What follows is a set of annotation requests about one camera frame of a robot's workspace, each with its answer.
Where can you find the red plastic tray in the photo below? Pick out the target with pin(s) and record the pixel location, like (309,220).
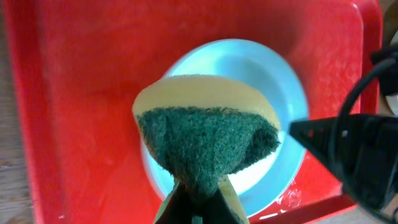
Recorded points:
(78,66)

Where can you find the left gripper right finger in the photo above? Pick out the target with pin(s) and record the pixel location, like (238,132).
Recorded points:
(215,210)

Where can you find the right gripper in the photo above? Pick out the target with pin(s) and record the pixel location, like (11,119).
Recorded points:
(361,152)

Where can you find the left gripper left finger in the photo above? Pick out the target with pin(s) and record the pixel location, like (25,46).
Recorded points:
(177,208)

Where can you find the mint green plate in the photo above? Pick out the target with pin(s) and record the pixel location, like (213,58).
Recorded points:
(392,101)

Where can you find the light blue plate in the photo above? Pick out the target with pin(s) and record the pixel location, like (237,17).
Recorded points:
(256,65)

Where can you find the green stained sponge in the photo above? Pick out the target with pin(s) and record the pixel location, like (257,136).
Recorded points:
(202,128)

